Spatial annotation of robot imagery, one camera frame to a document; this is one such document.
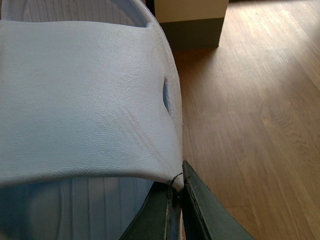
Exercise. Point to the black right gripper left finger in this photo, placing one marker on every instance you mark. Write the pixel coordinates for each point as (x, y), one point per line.
(159, 218)

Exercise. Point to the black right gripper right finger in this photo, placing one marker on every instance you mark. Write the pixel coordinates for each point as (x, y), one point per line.
(204, 217)

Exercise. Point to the light blue slipper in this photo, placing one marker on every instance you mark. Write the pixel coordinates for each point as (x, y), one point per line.
(90, 117)

